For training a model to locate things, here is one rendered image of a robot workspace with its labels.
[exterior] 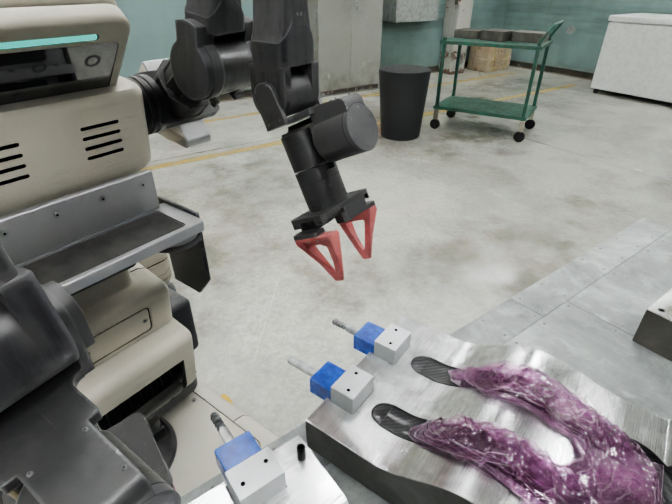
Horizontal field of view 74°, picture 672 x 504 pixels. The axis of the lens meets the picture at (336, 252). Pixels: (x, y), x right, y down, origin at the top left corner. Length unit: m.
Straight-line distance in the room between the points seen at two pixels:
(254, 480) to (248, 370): 1.39
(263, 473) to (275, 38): 0.47
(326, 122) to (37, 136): 0.35
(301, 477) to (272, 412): 1.20
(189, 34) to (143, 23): 5.09
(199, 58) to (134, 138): 0.16
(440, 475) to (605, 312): 0.56
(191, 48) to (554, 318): 0.75
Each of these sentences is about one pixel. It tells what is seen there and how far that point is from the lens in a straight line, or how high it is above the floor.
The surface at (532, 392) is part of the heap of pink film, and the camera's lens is 0.60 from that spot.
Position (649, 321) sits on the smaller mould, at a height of 0.85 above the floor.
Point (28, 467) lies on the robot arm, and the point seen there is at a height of 1.14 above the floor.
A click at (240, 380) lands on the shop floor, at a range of 1.84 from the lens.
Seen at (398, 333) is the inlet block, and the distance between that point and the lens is 0.69.
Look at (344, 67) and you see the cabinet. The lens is 6.24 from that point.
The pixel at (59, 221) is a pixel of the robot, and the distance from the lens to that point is 0.67.
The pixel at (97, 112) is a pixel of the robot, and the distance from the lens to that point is 0.68.
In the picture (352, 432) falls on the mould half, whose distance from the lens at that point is 0.60.
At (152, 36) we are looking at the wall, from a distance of 5.76.
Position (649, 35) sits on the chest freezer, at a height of 0.75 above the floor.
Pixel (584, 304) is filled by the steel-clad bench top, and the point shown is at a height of 0.80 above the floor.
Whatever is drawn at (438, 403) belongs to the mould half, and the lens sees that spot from 0.63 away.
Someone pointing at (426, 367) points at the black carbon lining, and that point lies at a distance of 0.69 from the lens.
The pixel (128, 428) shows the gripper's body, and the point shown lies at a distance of 0.41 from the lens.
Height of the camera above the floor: 1.34
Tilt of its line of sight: 32 degrees down
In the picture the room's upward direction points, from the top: straight up
